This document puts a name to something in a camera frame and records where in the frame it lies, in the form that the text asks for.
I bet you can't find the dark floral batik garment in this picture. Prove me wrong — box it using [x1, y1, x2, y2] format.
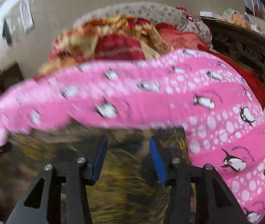
[0, 122, 189, 223]

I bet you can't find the pink penguin print blanket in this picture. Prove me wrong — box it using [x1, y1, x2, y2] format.
[0, 49, 265, 223]

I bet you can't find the dark carved wooden headboard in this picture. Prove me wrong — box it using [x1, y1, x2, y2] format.
[202, 17, 265, 85]

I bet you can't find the red yellow floral quilt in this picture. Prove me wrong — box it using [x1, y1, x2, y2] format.
[37, 15, 174, 76]

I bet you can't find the grey floral pillow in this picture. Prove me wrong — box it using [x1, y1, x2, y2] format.
[73, 1, 212, 46]

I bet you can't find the dark cloth hanging on wall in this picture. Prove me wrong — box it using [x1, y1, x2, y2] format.
[2, 19, 13, 46]

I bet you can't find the wall calendar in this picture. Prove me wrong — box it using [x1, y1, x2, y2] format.
[19, 0, 34, 33]

